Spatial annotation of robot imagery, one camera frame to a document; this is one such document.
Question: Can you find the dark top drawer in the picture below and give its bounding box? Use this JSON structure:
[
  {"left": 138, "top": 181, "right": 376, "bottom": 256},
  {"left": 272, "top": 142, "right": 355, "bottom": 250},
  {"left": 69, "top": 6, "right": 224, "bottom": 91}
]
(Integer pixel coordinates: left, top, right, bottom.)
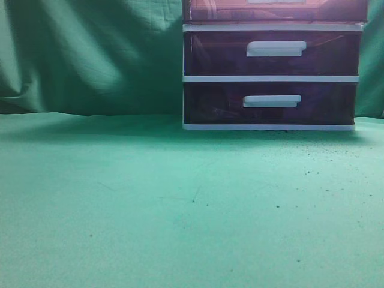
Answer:
[{"left": 182, "top": 0, "right": 368, "bottom": 23}]

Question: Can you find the dark drawer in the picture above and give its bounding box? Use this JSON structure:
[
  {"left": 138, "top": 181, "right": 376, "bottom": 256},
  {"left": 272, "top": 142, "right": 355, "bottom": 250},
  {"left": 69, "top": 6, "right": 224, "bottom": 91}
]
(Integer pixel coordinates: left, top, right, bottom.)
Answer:
[
  {"left": 182, "top": 0, "right": 368, "bottom": 23},
  {"left": 184, "top": 82, "right": 356, "bottom": 125},
  {"left": 184, "top": 31, "right": 361, "bottom": 76}
]

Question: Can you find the dark bottom drawer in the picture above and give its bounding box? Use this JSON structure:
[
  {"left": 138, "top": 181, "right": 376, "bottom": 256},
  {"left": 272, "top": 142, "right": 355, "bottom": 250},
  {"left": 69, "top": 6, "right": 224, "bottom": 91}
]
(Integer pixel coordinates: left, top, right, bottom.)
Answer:
[{"left": 184, "top": 82, "right": 356, "bottom": 125}]

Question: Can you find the dark middle drawer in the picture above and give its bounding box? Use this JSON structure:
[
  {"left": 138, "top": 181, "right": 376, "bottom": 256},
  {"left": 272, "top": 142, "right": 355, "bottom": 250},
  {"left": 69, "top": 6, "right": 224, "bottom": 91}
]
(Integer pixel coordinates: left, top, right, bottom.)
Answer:
[{"left": 184, "top": 31, "right": 361, "bottom": 76}]

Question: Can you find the green cloth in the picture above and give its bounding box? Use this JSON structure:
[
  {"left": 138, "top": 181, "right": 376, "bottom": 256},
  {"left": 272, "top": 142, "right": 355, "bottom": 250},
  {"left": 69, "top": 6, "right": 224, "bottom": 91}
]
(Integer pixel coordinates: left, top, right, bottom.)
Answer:
[{"left": 1, "top": 1, "right": 383, "bottom": 287}]

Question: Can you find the white frame drawer cabinet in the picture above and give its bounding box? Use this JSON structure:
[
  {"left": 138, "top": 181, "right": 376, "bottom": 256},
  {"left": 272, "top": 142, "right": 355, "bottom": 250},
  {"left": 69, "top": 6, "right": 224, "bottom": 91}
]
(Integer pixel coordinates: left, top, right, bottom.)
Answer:
[{"left": 182, "top": 16, "right": 367, "bottom": 131}]

